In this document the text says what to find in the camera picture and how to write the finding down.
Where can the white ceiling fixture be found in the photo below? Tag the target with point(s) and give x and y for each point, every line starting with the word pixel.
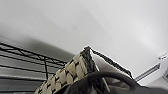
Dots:
pixel 163 56

